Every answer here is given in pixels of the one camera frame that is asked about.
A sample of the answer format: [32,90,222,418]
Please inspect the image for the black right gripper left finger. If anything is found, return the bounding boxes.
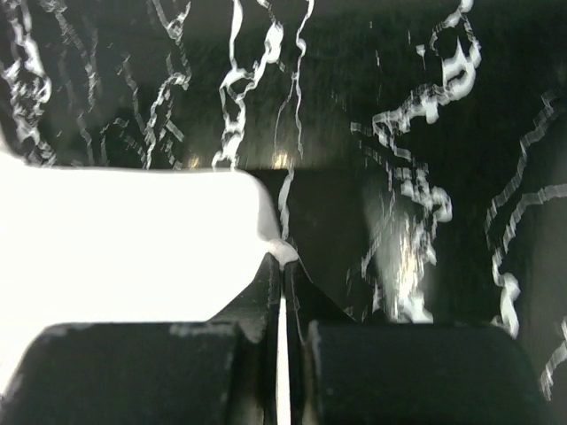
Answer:
[1,255,281,424]

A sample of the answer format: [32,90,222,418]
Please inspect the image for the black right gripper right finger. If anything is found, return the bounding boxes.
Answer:
[285,262,549,424]

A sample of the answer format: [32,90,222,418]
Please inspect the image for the white t shirt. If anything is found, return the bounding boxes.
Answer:
[1,146,298,384]

